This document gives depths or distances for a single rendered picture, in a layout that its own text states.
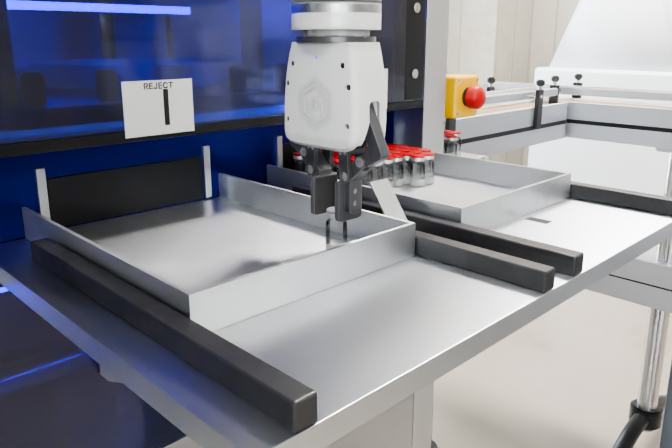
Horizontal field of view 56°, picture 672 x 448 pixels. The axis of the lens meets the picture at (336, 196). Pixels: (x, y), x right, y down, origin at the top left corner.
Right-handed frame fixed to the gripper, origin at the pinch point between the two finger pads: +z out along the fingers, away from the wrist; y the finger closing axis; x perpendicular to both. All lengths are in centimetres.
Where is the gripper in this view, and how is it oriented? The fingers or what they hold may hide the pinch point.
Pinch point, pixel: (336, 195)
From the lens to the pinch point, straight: 62.8
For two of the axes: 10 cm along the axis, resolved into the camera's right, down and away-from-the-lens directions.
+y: 7.0, 1.8, -6.9
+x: 7.1, -1.7, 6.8
